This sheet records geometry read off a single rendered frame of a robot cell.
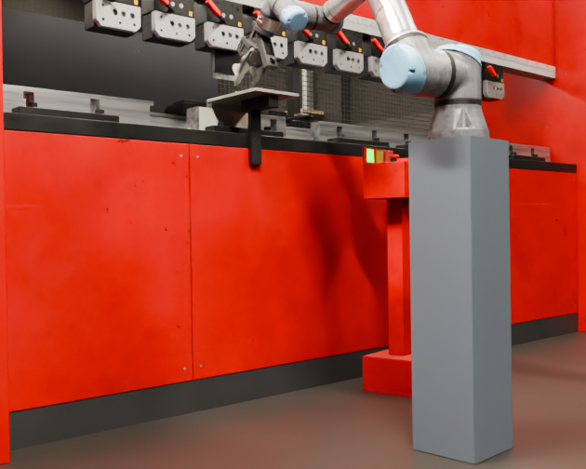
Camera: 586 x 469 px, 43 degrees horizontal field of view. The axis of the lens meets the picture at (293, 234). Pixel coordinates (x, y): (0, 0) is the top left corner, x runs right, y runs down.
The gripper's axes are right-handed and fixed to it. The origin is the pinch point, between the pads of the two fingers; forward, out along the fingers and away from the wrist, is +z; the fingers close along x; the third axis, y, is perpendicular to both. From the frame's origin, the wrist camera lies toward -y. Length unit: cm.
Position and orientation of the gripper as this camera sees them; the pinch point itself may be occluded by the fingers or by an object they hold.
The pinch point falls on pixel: (245, 85)
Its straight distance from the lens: 253.8
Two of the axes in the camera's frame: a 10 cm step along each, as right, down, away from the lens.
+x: -7.5, 0.2, -6.6
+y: -5.2, -6.4, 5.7
